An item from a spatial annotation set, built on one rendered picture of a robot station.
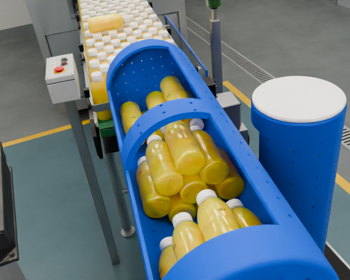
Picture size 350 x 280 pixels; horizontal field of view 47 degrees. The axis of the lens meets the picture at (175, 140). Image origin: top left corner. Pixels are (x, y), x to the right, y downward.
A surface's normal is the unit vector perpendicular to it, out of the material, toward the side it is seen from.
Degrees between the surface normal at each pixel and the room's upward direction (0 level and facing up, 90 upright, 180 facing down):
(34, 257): 0
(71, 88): 90
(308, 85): 0
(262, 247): 7
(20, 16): 90
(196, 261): 30
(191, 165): 88
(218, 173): 90
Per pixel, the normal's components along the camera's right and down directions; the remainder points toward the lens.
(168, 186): 0.24, 0.51
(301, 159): -0.08, 0.58
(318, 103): -0.11, -0.82
